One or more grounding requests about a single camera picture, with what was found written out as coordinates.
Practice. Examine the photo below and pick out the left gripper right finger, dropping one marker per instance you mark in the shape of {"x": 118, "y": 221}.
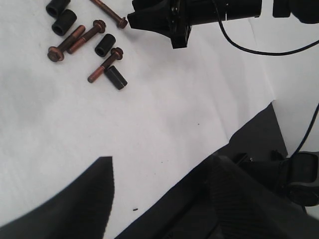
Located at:
{"x": 239, "y": 211}

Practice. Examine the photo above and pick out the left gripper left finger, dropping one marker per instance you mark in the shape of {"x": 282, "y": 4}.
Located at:
{"x": 74, "y": 204}

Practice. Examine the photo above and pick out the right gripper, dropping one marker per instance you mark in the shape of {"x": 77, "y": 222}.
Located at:
{"x": 211, "y": 10}

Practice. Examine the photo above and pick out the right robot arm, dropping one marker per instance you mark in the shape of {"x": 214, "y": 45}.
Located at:
{"x": 296, "y": 10}

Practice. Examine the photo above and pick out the copper-coloured flange bolt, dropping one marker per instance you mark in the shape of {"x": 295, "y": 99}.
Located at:
{"x": 109, "y": 11}
{"x": 66, "y": 43}
{"x": 87, "y": 36}
{"x": 104, "y": 66}

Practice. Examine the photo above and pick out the black cylindrical sleeve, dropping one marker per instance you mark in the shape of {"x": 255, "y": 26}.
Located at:
{"x": 105, "y": 45}
{"x": 63, "y": 23}
{"x": 54, "y": 7}
{"x": 115, "y": 77}

